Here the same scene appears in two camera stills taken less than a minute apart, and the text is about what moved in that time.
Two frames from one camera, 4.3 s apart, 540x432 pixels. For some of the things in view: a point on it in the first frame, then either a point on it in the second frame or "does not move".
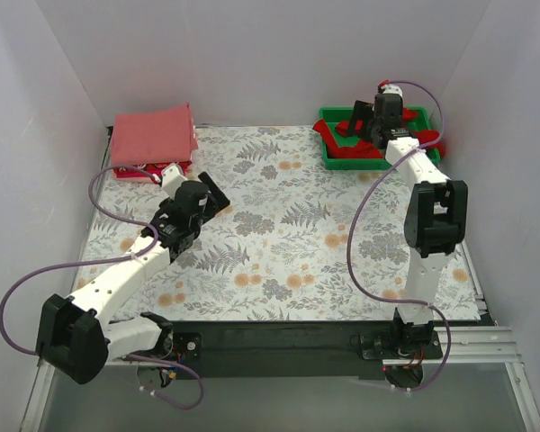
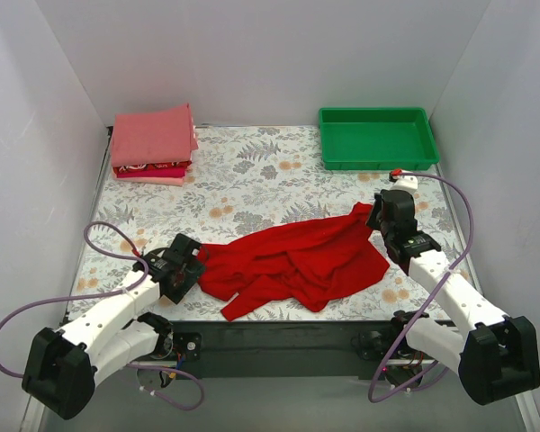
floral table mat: (295, 243) does not move
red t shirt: (364, 149) -> (305, 263)
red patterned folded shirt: (147, 170) does not move
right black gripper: (365, 124) -> (377, 214)
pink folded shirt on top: (154, 137) does not move
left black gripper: (212, 198) -> (186, 268)
